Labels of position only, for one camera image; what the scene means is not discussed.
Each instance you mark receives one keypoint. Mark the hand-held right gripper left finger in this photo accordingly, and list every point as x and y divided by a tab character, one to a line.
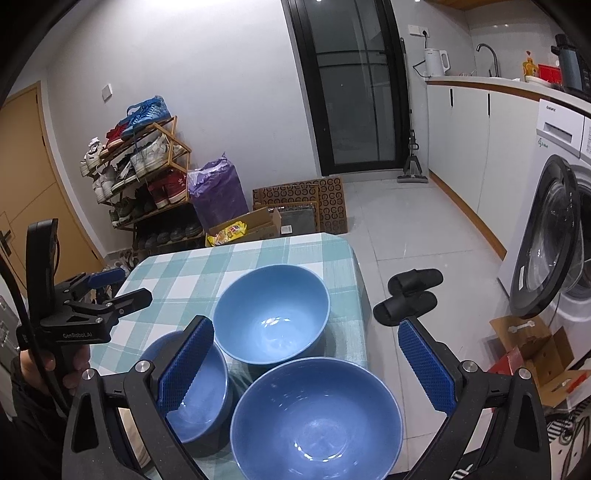
184	369

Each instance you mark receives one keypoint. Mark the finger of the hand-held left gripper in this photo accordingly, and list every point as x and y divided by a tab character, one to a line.
129	300
106	278

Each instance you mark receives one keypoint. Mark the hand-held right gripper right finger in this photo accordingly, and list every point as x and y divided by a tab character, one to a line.
427	364

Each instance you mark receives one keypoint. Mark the small blue bowl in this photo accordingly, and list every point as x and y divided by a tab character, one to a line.
207	406

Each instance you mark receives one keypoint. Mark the large blue bowl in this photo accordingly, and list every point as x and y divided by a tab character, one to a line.
318	424

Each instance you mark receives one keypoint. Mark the person's left forearm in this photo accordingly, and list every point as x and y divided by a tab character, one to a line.
27	438

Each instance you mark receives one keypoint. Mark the person's left hand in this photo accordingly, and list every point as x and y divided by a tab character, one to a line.
32	374

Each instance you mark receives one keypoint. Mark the scattered dark shoes pile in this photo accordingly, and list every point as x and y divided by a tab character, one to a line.
127	258

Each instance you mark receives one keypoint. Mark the black slipper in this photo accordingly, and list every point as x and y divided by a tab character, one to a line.
406	307
415	279

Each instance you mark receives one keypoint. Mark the silver suitcase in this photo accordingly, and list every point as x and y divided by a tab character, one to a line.
5	323

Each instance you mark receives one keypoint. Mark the red carton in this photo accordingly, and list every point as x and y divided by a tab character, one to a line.
505	362

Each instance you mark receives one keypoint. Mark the brown cardboard box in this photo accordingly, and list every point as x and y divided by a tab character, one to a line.
526	337

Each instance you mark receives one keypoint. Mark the medium blue bowl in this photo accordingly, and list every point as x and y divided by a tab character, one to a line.
272	314

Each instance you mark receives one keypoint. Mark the wooden shoe rack with shoes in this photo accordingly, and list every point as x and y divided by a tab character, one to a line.
171	184

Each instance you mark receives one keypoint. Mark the yellow wooden door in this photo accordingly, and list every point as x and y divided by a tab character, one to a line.
37	184

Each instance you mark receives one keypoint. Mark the yellow snack packet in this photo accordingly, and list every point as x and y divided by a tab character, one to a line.
228	233

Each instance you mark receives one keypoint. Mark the purple plastic bag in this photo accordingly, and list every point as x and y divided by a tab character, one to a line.
217	194

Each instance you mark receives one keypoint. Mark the open cardboard box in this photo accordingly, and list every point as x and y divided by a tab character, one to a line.
263	224

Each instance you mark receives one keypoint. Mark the cartoon print floor mat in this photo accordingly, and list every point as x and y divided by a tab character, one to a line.
568	438

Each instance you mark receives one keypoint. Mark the circle print cardboard sheet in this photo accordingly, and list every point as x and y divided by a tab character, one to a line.
332	207

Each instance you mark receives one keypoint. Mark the grey foil tray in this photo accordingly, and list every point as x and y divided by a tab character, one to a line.
300	219

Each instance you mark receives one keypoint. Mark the grey floor mop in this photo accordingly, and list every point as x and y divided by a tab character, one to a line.
413	170

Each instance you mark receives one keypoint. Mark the white kitchen cabinet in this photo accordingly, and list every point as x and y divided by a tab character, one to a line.
461	138

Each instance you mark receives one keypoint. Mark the white washing machine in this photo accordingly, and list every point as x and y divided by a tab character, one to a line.
558	138

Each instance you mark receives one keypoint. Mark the black glass door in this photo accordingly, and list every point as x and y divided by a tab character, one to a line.
351	92

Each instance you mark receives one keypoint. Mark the white electric kettle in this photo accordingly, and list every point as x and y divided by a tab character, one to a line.
434	62

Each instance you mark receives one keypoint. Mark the steel faucet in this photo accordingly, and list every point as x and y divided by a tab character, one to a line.
496	64

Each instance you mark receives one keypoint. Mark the yellow bottle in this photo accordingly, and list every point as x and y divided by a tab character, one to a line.
530	69

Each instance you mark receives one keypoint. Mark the red container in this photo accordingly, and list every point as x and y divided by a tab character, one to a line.
549	74

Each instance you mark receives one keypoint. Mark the white wall switch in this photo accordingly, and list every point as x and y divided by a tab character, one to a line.
107	92

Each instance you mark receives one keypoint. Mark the white wall socket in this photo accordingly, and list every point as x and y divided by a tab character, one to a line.
419	31

